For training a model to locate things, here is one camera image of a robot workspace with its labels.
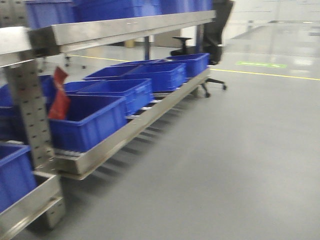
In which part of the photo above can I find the blue crate near rack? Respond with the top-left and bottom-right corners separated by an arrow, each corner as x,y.
0,142 -> 37,212

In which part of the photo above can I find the blue crate middle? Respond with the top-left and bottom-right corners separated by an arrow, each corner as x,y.
123,63 -> 187,93

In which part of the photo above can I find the black office chair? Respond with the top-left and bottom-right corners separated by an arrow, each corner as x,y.
170,0 -> 235,90

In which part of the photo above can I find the red package in bin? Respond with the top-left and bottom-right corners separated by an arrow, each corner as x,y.
48,66 -> 71,120

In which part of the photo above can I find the steel flow rack shelf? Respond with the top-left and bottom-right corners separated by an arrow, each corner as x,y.
27,9 -> 217,181

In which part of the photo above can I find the upper left blue bin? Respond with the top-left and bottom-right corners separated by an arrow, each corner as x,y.
24,0 -> 213,29

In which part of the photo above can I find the front blue crate with package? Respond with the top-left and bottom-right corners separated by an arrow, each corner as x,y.
49,94 -> 127,153

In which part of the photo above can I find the blue crate far end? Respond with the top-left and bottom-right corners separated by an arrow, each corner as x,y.
165,53 -> 210,78

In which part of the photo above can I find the near steel rack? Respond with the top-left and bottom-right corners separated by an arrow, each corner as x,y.
0,26 -> 66,240

